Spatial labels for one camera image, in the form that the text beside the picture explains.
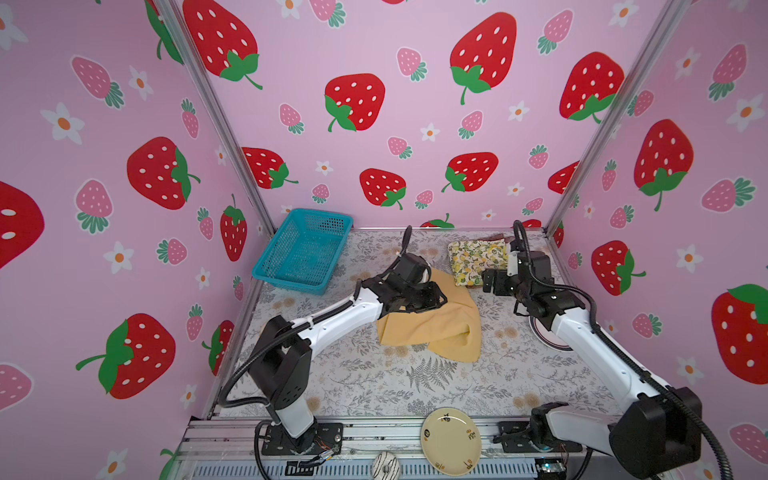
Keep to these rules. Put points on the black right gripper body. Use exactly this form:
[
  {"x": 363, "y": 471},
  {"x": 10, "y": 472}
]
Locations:
[{"x": 506, "y": 284}]

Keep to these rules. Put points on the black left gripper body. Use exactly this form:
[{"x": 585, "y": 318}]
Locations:
[{"x": 421, "y": 299}]

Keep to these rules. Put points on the lemon print skirt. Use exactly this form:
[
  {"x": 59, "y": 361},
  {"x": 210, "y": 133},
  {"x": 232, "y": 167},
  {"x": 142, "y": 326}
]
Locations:
[{"x": 470, "y": 258}]

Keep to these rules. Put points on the tan skirt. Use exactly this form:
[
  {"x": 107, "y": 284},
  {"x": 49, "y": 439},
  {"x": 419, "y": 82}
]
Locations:
[{"x": 453, "y": 331}]

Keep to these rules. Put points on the red plaid skirt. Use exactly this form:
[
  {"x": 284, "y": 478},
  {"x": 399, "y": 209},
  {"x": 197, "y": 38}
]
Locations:
[{"x": 500, "y": 237}]

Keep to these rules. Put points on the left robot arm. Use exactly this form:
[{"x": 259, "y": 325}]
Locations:
[{"x": 282, "y": 359}]

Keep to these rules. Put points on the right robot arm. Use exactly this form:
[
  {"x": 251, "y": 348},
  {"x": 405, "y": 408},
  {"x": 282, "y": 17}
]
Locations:
[{"x": 656, "y": 430}]

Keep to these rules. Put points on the pink plate with teal rim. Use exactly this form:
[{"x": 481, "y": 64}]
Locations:
[{"x": 548, "y": 338}]

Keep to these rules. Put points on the teal plastic basket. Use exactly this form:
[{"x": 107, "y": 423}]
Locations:
[{"x": 304, "y": 251}]

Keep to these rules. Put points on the cream plate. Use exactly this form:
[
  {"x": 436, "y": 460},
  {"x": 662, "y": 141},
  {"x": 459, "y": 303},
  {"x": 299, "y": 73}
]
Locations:
[{"x": 451, "y": 442}]

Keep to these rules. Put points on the chocolate drizzled donut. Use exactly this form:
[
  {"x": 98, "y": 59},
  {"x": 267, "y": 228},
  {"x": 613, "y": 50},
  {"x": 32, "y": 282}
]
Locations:
[{"x": 386, "y": 466}]

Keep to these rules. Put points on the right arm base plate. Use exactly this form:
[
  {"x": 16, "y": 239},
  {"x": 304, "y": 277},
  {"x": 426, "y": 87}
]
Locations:
[{"x": 517, "y": 437}]

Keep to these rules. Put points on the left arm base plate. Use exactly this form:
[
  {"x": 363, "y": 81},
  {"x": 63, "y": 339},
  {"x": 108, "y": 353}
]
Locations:
[{"x": 321, "y": 437}]

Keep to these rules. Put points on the aluminium frame rail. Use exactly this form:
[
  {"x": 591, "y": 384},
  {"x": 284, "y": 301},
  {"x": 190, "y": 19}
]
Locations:
[{"x": 237, "y": 448}]

